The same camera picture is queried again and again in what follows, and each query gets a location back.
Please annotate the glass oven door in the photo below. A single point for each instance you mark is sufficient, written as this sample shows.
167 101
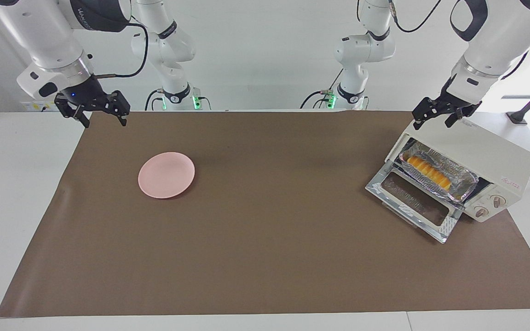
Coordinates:
412 204

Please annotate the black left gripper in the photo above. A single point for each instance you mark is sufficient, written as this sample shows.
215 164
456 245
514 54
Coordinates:
451 101

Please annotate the cream toaster oven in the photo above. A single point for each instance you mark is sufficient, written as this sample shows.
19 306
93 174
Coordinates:
472 147

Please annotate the white wall power outlet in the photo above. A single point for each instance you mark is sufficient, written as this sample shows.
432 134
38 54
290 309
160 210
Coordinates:
35 106

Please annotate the pink round plate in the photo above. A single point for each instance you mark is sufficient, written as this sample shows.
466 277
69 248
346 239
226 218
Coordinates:
166 175

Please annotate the brown table mat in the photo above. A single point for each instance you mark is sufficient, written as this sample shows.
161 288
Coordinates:
269 248

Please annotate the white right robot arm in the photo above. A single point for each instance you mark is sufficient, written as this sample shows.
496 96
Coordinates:
48 41

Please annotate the cream oven knob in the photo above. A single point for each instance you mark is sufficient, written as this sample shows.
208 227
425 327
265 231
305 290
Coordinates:
498 201
480 212

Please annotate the aluminium foil tray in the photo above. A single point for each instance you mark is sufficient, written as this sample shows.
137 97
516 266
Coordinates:
456 174

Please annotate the yellow bread loaf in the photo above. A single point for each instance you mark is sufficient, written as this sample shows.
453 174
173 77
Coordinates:
428 174

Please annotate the green lit base connector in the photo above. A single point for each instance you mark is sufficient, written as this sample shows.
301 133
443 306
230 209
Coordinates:
331 100
196 102

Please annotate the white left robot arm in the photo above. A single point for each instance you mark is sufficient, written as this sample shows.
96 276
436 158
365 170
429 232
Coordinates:
495 41

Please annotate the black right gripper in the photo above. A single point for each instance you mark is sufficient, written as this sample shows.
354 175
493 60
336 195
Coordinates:
85 94

